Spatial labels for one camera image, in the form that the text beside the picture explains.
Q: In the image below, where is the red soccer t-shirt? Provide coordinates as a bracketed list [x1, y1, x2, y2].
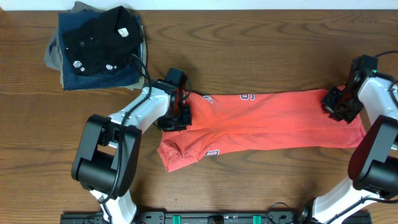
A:
[157, 89, 366, 172]

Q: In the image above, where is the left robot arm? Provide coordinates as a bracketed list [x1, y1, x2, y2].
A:
[72, 79, 192, 223]

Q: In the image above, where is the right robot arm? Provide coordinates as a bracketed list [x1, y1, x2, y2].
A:
[296, 70, 397, 223]

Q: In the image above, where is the navy blue folded garment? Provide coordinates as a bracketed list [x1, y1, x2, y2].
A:
[45, 10, 144, 90]

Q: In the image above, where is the black folded shirt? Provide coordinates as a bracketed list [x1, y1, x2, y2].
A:
[62, 6, 143, 77]

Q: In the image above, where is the grey folded garment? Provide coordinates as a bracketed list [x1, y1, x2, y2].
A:
[44, 1, 103, 71]

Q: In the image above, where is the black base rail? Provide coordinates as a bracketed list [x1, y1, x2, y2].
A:
[60, 212, 372, 224]

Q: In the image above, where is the black right base cable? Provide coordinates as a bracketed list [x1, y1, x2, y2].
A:
[266, 201, 299, 224]

